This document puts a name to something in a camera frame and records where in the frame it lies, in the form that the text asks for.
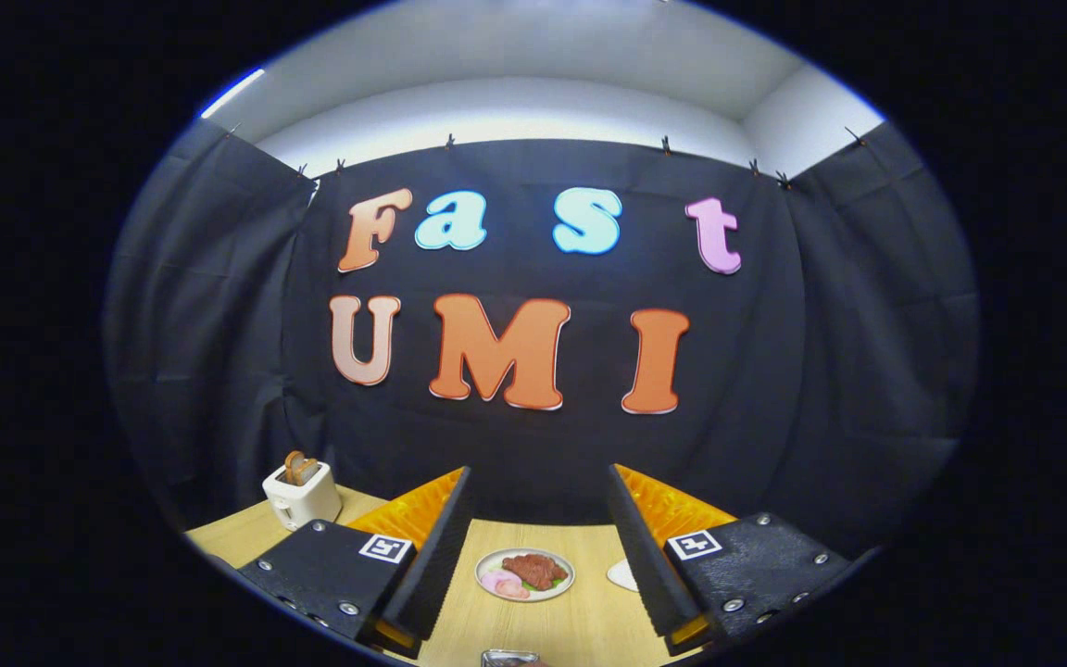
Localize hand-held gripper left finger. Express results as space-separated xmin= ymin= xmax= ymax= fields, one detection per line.
xmin=235 ymin=465 xmax=474 ymax=661

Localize row of black cloth clips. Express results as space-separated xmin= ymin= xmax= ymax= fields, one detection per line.
xmin=223 ymin=119 xmax=868 ymax=191

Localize brown steak piece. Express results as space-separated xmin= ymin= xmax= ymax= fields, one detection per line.
xmin=502 ymin=553 xmax=567 ymax=591

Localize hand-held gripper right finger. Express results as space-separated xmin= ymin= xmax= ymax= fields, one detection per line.
xmin=606 ymin=463 xmax=859 ymax=657

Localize white toaster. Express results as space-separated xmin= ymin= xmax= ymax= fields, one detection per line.
xmin=262 ymin=460 xmax=343 ymax=532

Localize round beige food plate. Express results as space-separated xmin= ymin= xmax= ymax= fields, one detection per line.
xmin=475 ymin=547 xmax=576 ymax=602

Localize narrow ceiling light strip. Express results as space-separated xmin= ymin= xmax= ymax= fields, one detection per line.
xmin=198 ymin=68 xmax=268 ymax=120

